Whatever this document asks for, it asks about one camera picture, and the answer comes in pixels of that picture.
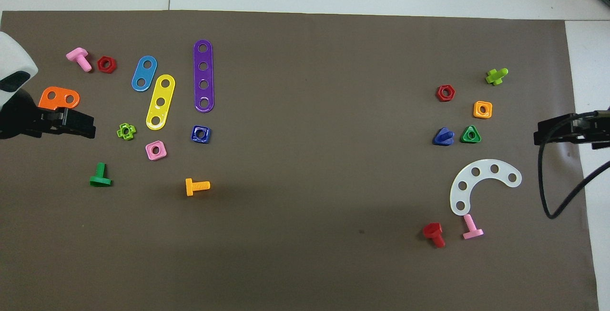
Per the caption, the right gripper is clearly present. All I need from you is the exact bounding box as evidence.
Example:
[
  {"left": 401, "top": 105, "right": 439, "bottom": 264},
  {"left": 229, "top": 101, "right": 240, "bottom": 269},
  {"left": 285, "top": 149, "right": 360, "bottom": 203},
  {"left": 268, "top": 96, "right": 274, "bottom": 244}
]
[{"left": 534, "top": 109, "right": 610, "bottom": 150}]

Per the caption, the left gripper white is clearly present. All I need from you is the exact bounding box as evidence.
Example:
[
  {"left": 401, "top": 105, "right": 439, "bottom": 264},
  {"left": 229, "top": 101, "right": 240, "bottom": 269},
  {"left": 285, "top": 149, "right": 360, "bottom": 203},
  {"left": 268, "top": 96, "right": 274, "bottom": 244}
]
[{"left": 0, "top": 31, "right": 96, "bottom": 140}]

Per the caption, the blue plastic screw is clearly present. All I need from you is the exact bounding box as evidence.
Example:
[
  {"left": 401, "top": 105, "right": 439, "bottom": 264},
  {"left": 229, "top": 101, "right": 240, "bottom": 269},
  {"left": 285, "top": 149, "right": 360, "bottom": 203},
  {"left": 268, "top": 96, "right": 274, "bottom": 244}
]
[{"left": 432, "top": 127, "right": 455, "bottom": 147}]

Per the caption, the blue square plastic nut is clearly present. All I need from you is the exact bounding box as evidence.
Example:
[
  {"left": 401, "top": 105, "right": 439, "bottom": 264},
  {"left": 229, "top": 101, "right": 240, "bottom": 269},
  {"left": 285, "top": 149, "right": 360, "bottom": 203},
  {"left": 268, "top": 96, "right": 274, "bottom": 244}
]
[{"left": 191, "top": 125, "right": 212, "bottom": 144}]

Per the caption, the dark green plastic screw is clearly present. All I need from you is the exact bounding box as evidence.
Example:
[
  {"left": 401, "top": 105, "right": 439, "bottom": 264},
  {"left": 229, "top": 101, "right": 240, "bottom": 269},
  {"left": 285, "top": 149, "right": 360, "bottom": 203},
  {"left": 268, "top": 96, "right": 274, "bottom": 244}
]
[{"left": 90, "top": 162, "right": 113, "bottom": 188}]

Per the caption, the pink plastic screw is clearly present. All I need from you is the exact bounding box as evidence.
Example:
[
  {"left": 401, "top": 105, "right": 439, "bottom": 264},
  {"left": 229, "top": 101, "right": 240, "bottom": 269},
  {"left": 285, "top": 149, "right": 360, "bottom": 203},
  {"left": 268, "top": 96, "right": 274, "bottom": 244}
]
[
  {"left": 462, "top": 214, "right": 485, "bottom": 240},
  {"left": 66, "top": 47, "right": 93, "bottom": 72}
]

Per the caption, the lime cross-head plastic screw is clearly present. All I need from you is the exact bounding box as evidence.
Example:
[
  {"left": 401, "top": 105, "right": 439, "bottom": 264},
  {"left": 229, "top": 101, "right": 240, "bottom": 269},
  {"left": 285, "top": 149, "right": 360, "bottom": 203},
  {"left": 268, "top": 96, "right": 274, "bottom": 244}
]
[{"left": 485, "top": 68, "right": 509, "bottom": 86}]

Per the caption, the orange square plastic nut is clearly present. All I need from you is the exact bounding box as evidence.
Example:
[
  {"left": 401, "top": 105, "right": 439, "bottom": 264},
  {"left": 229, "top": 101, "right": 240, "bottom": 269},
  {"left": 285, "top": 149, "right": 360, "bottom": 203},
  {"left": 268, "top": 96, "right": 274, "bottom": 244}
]
[{"left": 473, "top": 100, "right": 493, "bottom": 119}]

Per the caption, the green triangular plastic nut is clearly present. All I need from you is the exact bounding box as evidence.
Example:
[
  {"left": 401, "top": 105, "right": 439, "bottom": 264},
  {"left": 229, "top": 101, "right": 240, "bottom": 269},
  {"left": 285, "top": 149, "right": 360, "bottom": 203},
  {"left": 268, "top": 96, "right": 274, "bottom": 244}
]
[{"left": 460, "top": 125, "right": 482, "bottom": 144}]

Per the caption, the pink square plastic nut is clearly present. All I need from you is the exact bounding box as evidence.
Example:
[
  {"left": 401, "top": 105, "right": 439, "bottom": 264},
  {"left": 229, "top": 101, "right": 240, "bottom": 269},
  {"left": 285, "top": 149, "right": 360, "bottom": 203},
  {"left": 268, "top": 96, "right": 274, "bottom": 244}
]
[{"left": 145, "top": 140, "right": 168, "bottom": 161}]

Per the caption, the orange plastic screw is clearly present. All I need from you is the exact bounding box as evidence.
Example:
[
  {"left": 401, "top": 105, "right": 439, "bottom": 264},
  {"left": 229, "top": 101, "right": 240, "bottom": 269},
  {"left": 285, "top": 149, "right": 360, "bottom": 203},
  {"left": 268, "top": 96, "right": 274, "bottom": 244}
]
[{"left": 185, "top": 178, "right": 211, "bottom": 197}]

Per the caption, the red plastic screw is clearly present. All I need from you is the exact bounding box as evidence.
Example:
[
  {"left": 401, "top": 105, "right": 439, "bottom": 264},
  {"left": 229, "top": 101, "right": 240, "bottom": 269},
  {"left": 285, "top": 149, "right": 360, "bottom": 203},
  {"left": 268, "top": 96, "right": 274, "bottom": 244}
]
[{"left": 423, "top": 222, "right": 446, "bottom": 249}]

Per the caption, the orange angled plastic plate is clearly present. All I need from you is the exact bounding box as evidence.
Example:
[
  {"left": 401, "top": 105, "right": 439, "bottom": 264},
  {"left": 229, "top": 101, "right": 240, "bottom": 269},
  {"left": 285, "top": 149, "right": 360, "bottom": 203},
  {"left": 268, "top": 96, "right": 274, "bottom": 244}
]
[{"left": 38, "top": 86, "right": 81, "bottom": 111}]

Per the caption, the white curved five-hole plate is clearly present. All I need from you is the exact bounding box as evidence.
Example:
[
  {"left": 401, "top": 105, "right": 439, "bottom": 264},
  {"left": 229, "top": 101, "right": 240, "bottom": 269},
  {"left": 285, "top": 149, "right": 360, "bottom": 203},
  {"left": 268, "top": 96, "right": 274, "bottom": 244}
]
[{"left": 449, "top": 159, "right": 522, "bottom": 216}]

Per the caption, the blue two-hole plastic plate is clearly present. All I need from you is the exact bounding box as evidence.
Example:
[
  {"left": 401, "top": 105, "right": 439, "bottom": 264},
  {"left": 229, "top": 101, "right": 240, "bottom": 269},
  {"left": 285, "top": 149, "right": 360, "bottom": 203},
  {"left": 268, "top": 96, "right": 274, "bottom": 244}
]
[{"left": 132, "top": 55, "right": 158, "bottom": 92}]

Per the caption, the yellow three-hole plastic plate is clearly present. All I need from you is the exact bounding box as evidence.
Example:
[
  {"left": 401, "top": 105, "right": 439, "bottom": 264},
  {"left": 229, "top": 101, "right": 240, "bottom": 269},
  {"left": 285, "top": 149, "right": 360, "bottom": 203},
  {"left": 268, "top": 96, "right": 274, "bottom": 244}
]
[{"left": 145, "top": 74, "right": 176, "bottom": 131}]

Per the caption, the purple four-hole plastic plate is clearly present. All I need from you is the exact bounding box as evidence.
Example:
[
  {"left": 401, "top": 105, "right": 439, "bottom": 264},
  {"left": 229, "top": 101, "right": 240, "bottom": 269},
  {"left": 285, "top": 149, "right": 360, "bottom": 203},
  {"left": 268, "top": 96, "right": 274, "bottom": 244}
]
[{"left": 193, "top": 40, "right": 215, "bottom": 113}]

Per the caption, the brown table mat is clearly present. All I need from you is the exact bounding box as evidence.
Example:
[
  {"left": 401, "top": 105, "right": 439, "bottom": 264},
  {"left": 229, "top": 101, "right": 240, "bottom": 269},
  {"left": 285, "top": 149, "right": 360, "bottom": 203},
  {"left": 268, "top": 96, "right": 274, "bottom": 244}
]
[{"left": 0, "top": 10, "right": 599, "bottom": 311}]

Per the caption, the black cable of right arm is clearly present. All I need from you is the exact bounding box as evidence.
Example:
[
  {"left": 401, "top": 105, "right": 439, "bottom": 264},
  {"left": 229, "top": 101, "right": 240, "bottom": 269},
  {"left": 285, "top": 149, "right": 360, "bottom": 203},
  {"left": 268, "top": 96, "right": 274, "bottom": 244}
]
[{"left": 538, "top": 111, "right": 610, "bottom": 220}]

